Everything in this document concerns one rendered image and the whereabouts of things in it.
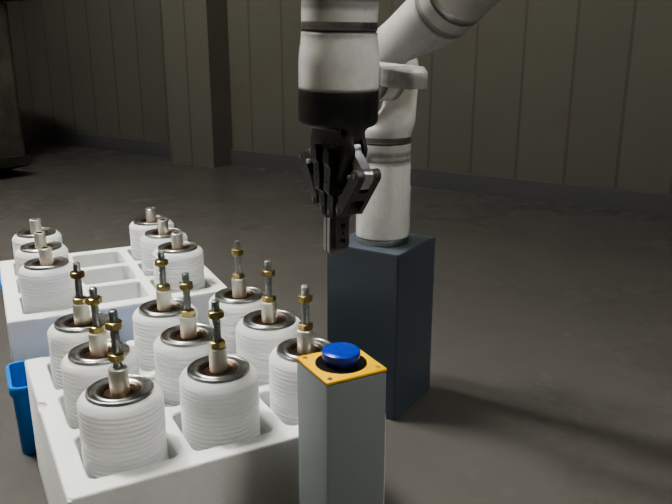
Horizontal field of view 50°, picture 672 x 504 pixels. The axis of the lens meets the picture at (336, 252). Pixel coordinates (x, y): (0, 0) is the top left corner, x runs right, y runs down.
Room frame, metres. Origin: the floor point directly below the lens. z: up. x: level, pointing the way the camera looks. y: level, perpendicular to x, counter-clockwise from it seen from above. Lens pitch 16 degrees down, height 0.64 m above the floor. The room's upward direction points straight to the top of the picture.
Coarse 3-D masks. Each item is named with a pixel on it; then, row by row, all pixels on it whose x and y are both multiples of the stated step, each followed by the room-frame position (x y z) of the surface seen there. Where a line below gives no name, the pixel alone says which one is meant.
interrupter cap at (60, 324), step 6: (90, 312) 0.99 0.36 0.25; (102, 312) 0.99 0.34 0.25; (60, 318) 0.97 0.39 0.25; (66, 318) 0.97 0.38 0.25; (72, 318) 0.97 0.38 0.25; (90, 318) 0.97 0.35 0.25; (102, 318) 0.97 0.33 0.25; (108, 318) 0.96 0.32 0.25; (54, 324) 0.94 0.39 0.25; (60, 324) 0.95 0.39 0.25; (66, 324) 0.95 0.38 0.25; (72, 324) 0.95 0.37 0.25; (90, 324) 0.95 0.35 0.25; (60, 330) 0.93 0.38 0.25; (66, 330) 0.92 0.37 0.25; (72, 330) 0.92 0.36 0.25; (78, 330) 0.92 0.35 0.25; (84, 330) 0.92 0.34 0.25
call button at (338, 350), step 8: (328, 344) 0.70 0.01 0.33; (336, 344) 0.70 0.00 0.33; (344, 344) 0.70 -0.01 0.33; (352, 344) 0.70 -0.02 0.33; (328, 352) 0.68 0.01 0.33; (336, 352) 0.68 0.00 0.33; (344, 352) 0.68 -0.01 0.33; (352, 352) 0.68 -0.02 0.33; (328, 360) 0.68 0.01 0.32; (336, 360) 0.67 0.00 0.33; (344, 360) 0.67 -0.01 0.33; (352, 360) 0.67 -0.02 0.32
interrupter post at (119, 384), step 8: (112, 368) 0.75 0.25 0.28; (112, 376) 0.74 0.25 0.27; (120, 376) 0.74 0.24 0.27; (128, 376) 0.75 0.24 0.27; (112, 384) 0.74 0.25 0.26; (120, 384) 0.74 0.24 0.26; (128, 384) 0.75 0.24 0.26; (112, 392) 0.74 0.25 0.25; (120, 392) 0.74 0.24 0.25; (128, 392) 0.75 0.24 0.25
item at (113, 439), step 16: (80, 400) 0.73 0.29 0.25; (144, 400) 0.73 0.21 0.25; (160, 400) 0.74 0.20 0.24; (80, 416) 0.72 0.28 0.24; (96, 416) 0.71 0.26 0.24; (112, 416) 0.70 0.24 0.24; (128, 416) 0.71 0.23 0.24; (144, 416) 0.72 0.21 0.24; (160, 416) 0.74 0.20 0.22; (80, 432) 0.72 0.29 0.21; (96, 432) 0.70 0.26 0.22; (112, 432) 0.70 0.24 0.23; (128, 432) 0.71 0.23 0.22; (144, 432) 0.72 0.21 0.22; (160, 432) 0.74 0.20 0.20; (96, 448) 0.71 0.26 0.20; (112, 448) 0.70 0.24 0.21; (128, 448) 0.71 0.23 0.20; (144, 448) 0.72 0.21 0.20; (160, 448) 0.74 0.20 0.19; (96, 464) 0.71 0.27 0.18; (112, 464) 0.70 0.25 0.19; (128, 464) 0.71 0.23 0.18; (144, 464) 0.71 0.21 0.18
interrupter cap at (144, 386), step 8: (136, 376) 0.78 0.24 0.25; (144, 376) 0.78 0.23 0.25; (96, 384) 0.76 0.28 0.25; (104, 384) 0.76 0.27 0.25; (136, 384) 0.76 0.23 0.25; (144, 384) 0.76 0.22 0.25; (152, 384) 0.76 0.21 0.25; (88, 392) 0.74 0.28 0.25; (96, 392) 0.74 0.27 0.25; (104, 392) 0.75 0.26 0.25; (136, 392) 0.74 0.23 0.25; (144, 392) 0.74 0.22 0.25; (88, 400) 0.72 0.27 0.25; (96, 400) 0.72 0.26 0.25; (104, 400) 0.72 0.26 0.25; (112, 400) 0.72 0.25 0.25; (120, 400) 0.72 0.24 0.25; (128, 400) 0.72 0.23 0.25; (136, 400) 0.72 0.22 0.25
